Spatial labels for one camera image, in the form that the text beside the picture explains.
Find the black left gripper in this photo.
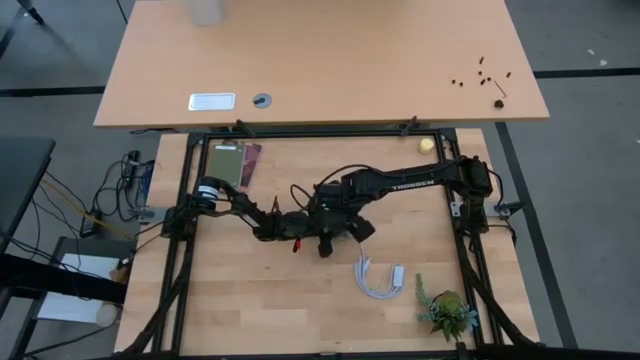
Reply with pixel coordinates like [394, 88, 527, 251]
[279, 210, 336, 260]

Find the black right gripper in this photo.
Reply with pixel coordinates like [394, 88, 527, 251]
[311, 180, 377, 244]

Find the maroon book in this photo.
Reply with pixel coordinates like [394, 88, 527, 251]
[237, 142, 264, 193]

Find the green artificial plant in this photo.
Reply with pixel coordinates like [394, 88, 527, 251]
[414, 272, 480, 345]

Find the green book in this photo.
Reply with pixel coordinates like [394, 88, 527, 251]
[205, 143, 248, 191]

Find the light wooden desk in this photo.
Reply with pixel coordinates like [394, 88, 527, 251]
[92, 0, 552, 131]

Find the white rectangular desk plate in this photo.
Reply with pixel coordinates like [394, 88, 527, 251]
[187, 92, 238, 113]

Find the clear round lid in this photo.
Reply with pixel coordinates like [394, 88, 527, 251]
[95, 303, 120, 328]

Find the black power adapter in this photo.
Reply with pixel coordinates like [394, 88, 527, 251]
[78, 210, 104, 239]

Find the dark grey cart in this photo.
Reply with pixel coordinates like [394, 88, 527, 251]
[9, 235, 136, 360]

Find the white paper sheet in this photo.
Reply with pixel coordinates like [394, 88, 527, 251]
[37, 252, 126, 325]

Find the white cylindrical container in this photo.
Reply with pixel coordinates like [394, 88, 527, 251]
[184, 0, 224, 28]

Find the black side table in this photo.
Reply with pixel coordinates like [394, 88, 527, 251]
[0, 136, 57, 254]

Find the black stand leg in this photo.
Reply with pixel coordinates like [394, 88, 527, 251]
[17, 0, 46, 26]

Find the white coiled power cord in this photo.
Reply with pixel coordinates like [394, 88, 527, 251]
[353, 241, 408, 301]

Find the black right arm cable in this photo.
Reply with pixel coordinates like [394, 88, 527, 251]
[288, 163, 366, 214]

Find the black aluminium table frame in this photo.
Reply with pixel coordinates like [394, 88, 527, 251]
[113, 127, 549, 360]

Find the grey metal mounting bracket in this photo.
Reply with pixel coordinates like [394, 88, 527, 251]
[128, 206, 169, 225]
[483, 200, 524, 218]

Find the black floor cable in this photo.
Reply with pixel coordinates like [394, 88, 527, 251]
[92, 149, 154, 224]

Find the yellow floor cable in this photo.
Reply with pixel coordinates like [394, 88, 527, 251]
[40, 177, 137, 242]

